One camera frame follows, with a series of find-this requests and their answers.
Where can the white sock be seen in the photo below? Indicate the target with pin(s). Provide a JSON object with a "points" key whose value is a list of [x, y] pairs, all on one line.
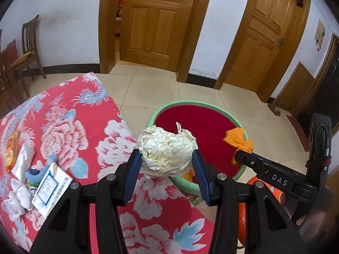
{"points": [[14, 202]]}

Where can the blue plastic object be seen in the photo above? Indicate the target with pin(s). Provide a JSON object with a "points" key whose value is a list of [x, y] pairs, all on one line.
{"points": [[34, 176]]}

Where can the closed wooden door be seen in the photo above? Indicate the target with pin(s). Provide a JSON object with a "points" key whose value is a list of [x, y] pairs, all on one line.
{"points": [[264, 31]]}

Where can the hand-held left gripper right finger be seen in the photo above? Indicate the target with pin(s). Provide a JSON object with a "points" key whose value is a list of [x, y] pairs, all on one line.
{"points": [[201, 174]]}

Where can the large paper ball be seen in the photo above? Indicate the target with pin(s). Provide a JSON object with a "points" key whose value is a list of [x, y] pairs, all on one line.
{"points": [[166, 150]]}

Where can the orange plastic bag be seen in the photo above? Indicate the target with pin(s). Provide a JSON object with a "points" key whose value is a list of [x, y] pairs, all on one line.
{"points": [[238, 140]]}

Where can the red basin with green rim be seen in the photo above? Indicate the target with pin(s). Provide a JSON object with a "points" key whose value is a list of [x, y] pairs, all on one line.
{"points": [[212, 127]]}

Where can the yellow seat cushion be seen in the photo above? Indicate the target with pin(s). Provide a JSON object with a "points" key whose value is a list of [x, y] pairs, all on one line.
{"points": [[22, 57]]}

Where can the open wooden door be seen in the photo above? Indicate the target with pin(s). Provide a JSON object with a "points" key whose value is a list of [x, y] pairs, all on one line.
{"points": [[156, 23]]}

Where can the person's right forearm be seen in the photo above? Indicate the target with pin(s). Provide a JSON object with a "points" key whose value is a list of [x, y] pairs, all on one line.
{"points": [[317, 222]]}

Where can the low wooden panel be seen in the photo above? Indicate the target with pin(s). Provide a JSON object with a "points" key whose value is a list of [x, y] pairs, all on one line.
{"points": [[296, 87]]}

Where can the white cardboard box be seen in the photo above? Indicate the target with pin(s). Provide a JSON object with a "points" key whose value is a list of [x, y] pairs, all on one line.
{"points": [[51, 187]]}

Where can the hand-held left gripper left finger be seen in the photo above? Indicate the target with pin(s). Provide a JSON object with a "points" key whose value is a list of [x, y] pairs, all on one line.
{"points": [[132, 174]]}

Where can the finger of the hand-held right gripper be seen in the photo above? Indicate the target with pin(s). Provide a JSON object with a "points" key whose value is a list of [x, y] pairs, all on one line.
{"points": [[264, 169]]}

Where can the dark wooden door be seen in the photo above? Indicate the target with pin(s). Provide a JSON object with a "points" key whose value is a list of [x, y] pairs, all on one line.
{"points": [[325, 90]]}

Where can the paper wall notice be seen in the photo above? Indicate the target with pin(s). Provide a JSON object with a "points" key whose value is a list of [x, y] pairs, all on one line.
{"points": [[319, 33]]}

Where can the orange snack packet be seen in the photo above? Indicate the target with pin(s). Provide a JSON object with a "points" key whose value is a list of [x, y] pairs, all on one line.
{"points": [[12, 148]]}

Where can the red floor mat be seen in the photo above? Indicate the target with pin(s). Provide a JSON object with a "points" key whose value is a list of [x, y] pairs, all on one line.
{"points": [[298, 125]]}

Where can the wooden chair with cushion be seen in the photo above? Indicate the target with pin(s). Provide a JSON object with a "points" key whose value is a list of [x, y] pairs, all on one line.
{"points": [[29, 39]]}

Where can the slipper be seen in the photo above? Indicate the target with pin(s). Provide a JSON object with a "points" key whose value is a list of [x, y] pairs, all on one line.
{"points": [[277, 111], [272, 107]]}

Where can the wooden dining chair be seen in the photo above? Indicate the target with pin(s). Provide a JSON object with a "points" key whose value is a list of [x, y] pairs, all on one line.
{"points": [[6, 79]]}

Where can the colourful printed cardboard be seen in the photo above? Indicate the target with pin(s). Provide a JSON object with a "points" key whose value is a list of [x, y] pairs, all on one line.
{"points": [[197, 200]]}

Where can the wooden door frame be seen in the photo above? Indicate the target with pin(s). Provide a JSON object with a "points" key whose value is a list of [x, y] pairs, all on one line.
{"points": [[106, 31], [284, 63]]}

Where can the orange plastic stool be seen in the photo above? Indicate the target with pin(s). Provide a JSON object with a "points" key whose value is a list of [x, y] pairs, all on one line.
{"points": [[276, 194]]}

